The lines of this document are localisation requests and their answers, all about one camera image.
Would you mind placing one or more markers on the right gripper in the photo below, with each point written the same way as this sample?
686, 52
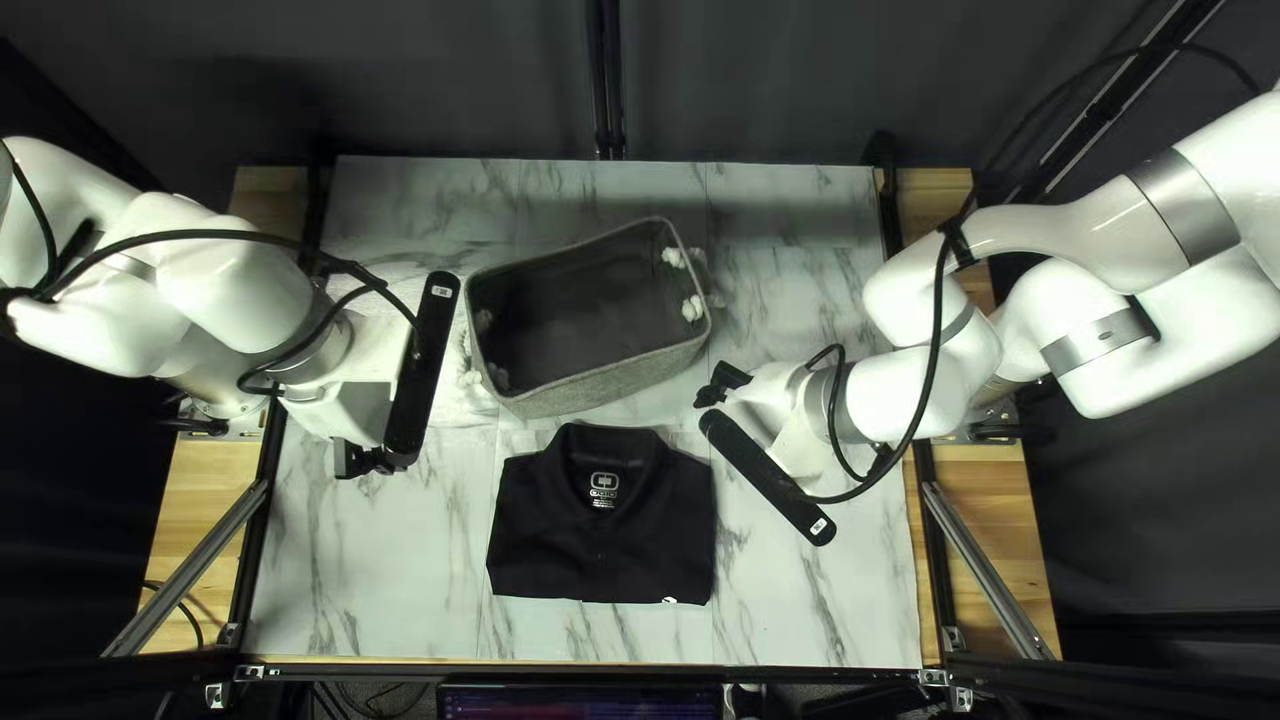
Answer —
775, 400

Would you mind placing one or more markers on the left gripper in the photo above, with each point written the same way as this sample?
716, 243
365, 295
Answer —
360, 390

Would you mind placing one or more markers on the black sweatshirt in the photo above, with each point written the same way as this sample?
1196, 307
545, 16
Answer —
600, 550

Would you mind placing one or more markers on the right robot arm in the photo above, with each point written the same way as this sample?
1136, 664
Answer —
1100, 220

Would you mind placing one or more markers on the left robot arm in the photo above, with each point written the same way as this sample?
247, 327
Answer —
200, 290

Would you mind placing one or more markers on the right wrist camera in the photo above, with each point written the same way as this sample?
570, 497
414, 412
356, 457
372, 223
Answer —
765, 475

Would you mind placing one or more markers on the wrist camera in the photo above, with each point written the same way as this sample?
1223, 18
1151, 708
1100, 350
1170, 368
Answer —
425, 360
765, 475

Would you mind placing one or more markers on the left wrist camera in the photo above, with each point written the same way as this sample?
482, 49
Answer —
425, 360

